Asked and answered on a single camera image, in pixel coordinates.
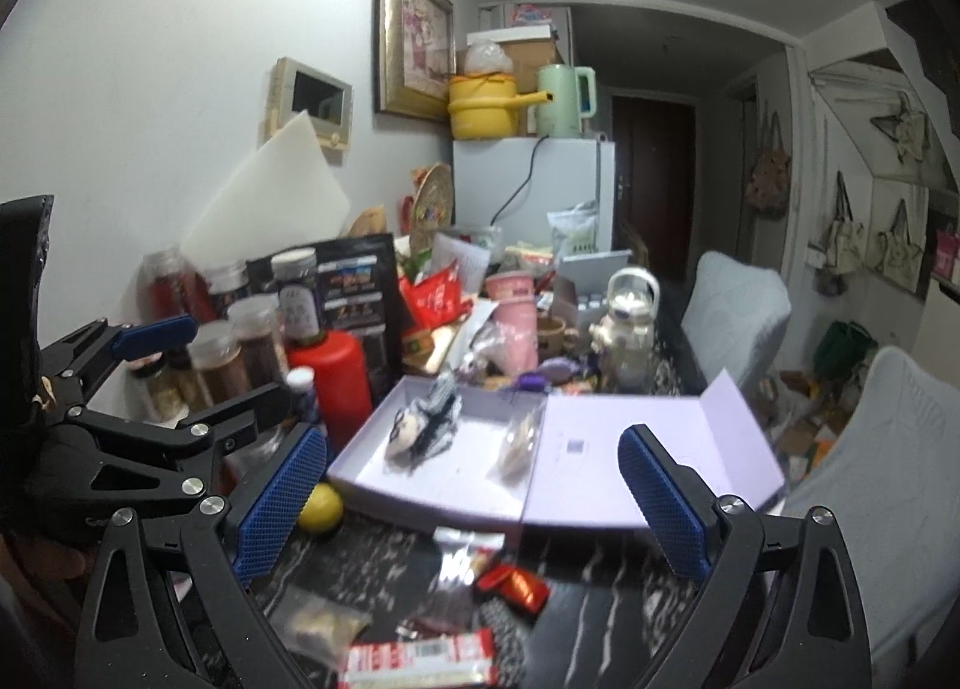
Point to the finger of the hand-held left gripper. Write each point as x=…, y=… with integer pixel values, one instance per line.
x=247, y=415
x=157, y=334

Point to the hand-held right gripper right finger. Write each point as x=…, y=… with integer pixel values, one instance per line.
x=664, y=509

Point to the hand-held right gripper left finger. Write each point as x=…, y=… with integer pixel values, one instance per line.
x=281, y=501

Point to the white gift box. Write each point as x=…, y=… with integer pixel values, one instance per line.
x=592, y=486

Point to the small clear zip bag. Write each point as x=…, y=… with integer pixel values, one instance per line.
x=517, y=453

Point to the bagged checkered scrunchie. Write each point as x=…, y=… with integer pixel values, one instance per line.
x=427, y=419

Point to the yellow lemon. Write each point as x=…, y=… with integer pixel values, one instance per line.
x=321, y=507

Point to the cluster of clear spice jars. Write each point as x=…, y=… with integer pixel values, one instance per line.
x=221, y=367

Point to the small white cap bottle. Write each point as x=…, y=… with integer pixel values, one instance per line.
x=301, y=382

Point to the red plastic container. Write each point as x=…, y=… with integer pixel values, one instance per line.
x=334, y=382

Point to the clear bag of nuts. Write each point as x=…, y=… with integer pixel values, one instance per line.
x=319, y=625

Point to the red candy wrapper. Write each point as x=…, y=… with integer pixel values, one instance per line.
x=517, y=584

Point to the black snack bag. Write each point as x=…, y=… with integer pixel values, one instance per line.
x=356, y=284

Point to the white astronaut water bottle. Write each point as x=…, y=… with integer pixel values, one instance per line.
x=626, y=337

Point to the purple sachet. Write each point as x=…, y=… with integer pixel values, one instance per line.
x=536, y=382

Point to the white foam board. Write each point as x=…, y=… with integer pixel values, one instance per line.
x=270, y=187

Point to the clear packet dark contents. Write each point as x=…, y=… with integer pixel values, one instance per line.
x=457, y=561

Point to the brown mug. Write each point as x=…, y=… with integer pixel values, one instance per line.
x=553, y=340

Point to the grey quilted chair cover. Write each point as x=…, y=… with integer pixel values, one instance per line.
x=739, y=322
x=885, y=479

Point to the red white snack bar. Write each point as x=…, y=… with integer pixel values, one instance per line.
x=420, y=659

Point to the red snack bag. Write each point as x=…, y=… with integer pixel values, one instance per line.
x=435, y=299

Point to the plain pink cup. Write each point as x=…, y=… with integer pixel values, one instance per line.
x=517, y=337

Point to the green shopping bag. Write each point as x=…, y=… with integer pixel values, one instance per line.
x=844, y=352

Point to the grey box of vials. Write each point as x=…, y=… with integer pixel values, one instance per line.
x=592, y=265

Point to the white printed paper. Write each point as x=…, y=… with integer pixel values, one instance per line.
x=469, y=262

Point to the pink printed paper cup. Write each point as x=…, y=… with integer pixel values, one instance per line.
x=510, y=286

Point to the woven straw hat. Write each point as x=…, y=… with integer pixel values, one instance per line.
x=435, y=198

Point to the green tea pouch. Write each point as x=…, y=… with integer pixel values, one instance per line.
x=574, y=228

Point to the beige tote bag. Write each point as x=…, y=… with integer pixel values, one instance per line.
x=900, y=247
x=844, y=239

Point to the dark wooden door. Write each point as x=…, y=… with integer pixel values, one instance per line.
x=652, y=172

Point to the hanging floral bag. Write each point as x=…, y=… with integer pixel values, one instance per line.
x=769, y=183

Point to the white mini fridge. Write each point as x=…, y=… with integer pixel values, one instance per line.
x=570, y=172

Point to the yellow pot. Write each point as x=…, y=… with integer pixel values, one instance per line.
x=484, y=108

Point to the gold framed picture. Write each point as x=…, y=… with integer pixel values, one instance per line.
x=416, y=37

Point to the green electric kettle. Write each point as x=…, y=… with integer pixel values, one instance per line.
x=562, y=100

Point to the clear plastic bag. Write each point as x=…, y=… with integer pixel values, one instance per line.
x=484, y=56

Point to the cardboard box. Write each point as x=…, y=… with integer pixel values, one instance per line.
x=529, y=56

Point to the beige wall intercom panel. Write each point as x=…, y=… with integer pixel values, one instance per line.
x=315, y=97

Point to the star wall decoration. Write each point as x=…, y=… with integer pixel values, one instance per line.
x=907, y=127

